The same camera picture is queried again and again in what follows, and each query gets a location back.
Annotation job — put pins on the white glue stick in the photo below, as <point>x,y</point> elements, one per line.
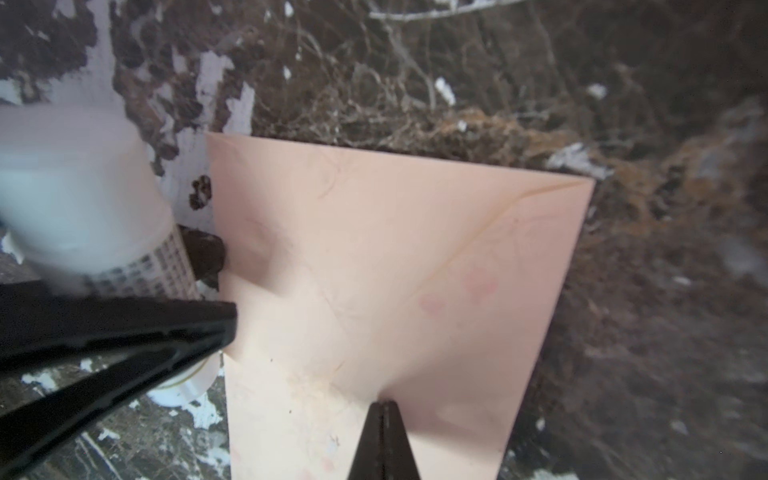
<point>82,205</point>

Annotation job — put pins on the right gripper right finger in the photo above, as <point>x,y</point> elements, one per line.
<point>398,459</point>

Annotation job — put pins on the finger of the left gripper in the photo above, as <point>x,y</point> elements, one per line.
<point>158,338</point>

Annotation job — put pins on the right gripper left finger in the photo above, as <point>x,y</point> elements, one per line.
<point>368,463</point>

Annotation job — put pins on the pink envelope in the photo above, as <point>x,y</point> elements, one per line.
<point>361,276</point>

